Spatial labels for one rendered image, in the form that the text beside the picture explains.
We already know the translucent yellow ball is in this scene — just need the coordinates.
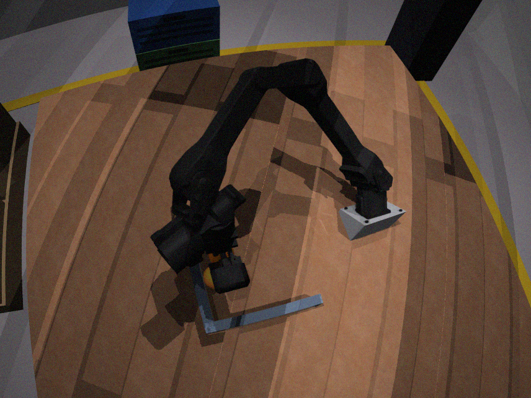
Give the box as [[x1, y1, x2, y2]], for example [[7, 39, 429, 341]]
[[203, 267, 215, 289]]

